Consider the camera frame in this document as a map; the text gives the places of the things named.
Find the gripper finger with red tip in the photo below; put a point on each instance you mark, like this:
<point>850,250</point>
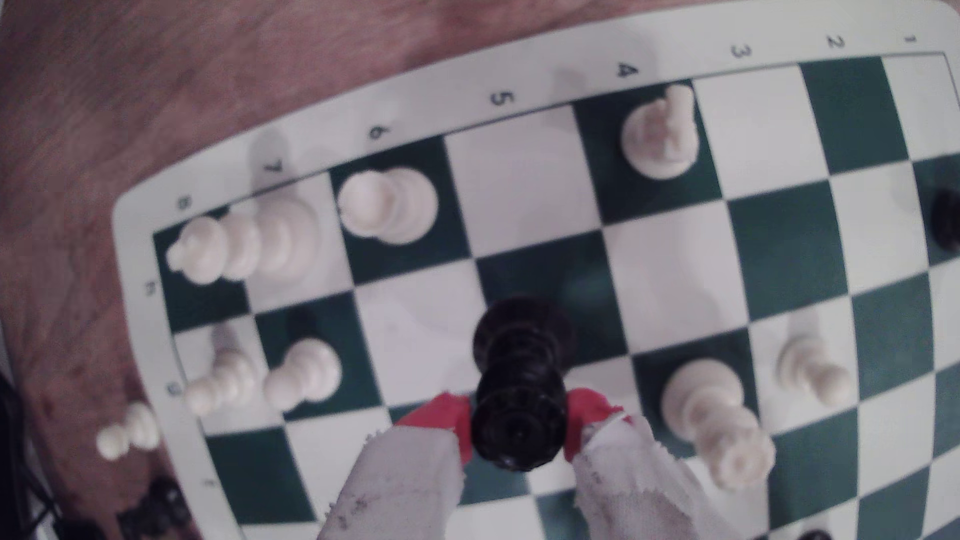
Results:
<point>637,487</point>
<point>405,480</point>

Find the black chess queen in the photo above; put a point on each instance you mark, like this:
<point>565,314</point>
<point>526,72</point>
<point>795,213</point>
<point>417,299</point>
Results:
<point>521,382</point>

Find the white chess rook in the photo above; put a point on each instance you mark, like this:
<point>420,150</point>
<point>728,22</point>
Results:
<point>716,424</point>

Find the white chess pawn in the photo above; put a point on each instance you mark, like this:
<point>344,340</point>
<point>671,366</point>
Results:
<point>304,373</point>
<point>221,379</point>
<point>127,433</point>
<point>814,373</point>

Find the black chess pawn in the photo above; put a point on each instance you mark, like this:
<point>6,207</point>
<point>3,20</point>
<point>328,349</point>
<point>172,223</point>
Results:
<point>814,535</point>

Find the green white chess mat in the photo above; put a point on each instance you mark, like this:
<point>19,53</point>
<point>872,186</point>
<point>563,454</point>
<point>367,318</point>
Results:
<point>675,262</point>

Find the black chess piece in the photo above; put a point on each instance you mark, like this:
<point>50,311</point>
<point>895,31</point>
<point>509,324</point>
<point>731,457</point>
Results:
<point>154,510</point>

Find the white chess bishop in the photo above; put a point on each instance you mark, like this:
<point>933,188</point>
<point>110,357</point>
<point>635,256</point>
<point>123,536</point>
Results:
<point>386,205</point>

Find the white chess king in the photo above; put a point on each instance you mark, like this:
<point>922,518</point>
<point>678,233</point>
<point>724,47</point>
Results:
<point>244,240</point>

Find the white chess knight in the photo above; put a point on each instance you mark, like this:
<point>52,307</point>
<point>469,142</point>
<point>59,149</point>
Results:
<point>660,135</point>

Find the black chess rook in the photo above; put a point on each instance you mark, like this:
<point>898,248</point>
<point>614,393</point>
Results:
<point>947,219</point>

